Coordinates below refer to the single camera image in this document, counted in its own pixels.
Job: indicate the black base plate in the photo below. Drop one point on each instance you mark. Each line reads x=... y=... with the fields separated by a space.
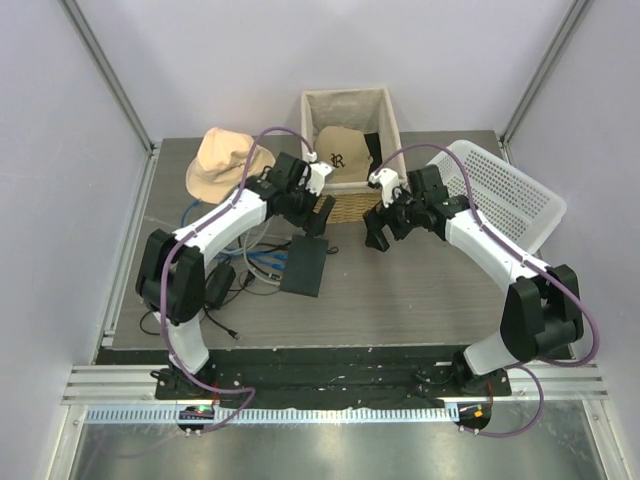
x=325 y=378

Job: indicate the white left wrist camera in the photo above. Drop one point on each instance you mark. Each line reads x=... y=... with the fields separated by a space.
x=319 y=172

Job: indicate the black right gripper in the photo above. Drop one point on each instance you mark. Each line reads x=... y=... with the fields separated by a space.
x=377 y=217

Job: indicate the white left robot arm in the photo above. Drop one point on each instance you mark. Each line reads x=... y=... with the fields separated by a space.
x=172 y=275

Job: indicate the black cloth in basket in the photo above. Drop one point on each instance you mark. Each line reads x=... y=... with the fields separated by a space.
x=373 y=143

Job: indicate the beige bucket hat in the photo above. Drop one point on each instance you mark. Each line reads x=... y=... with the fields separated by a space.
x=218 y=165

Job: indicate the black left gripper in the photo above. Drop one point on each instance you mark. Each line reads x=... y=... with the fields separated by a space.
x=316 y=223

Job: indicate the tan baseball cap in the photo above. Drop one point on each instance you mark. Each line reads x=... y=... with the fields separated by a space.
x=346 y=151

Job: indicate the dark grey network switch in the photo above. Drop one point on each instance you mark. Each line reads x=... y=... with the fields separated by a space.
x=304 y=267

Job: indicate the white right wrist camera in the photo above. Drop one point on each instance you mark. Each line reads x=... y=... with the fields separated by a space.
x=388 y=181

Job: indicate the aluminium frame rail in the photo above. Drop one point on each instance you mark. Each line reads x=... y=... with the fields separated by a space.
x=127 y=395

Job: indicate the white perforated plastic basket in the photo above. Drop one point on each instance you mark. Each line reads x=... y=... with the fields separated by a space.
x=517 y=205

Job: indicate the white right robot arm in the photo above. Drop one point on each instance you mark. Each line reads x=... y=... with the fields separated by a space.
x=539 y=314

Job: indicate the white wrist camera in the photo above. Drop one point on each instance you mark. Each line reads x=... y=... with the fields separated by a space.
x=388 y=181
x=319 y=172

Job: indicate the wicker basket with liner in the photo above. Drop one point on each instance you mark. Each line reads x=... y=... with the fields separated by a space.
x=367 y=110

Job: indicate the black power adapter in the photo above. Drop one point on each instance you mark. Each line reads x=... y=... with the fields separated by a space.
x=218 y=285

